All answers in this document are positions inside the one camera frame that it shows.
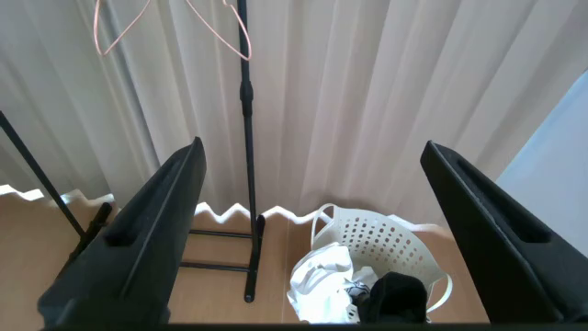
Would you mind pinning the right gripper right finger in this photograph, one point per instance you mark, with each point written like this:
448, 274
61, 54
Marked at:
505, 257

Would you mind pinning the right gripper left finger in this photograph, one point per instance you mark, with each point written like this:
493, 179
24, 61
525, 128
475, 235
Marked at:
115, 266

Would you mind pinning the black shorts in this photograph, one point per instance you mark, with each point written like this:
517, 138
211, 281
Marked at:
395, 299

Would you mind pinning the white printed t-shirt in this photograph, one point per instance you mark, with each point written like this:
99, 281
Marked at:
317, 285

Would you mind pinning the white laundry basket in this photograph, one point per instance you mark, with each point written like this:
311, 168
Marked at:
381, 239

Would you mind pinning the black clothes rack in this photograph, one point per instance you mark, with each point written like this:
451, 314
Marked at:
248, 161

